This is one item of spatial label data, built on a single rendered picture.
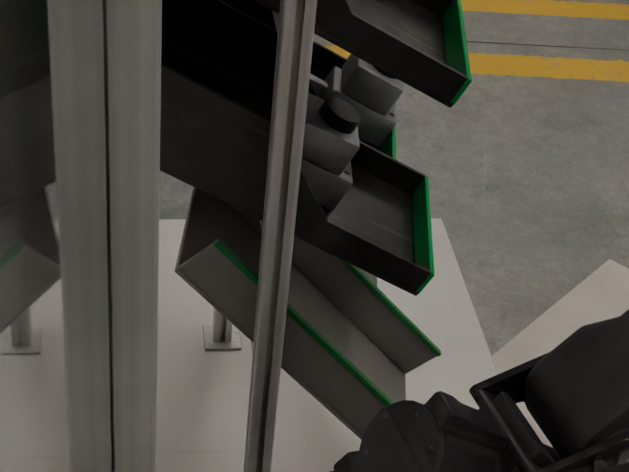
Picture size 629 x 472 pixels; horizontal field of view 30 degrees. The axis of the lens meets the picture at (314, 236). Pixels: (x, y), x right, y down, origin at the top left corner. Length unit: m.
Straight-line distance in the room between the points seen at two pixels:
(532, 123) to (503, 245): 0.64
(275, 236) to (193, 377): 0.48
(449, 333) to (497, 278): 1.54
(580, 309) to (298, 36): 0.78
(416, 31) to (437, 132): 2.57
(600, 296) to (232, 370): 0.47
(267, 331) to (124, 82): 0.59
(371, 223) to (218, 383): 0.41
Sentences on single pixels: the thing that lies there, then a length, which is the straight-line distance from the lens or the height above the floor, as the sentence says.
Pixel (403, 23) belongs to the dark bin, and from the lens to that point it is 0.84.
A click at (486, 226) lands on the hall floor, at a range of 3.05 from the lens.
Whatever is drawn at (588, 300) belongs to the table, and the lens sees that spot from 1.45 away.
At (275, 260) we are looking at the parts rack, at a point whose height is 1.23.
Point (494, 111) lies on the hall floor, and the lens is 3.56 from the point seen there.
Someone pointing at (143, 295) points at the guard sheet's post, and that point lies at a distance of 0.31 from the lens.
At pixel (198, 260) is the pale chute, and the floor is 1.20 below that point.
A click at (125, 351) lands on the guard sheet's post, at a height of 1.51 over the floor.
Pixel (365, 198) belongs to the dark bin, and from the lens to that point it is 0.92.
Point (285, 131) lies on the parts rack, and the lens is 0.75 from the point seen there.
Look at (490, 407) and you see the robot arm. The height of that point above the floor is 1.26.
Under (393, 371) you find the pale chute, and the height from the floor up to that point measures 1.00.
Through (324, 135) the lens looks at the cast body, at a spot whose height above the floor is 1.29.
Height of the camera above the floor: 1.73
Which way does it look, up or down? 36 degrees down
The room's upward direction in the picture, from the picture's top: 6 degrees clockwise
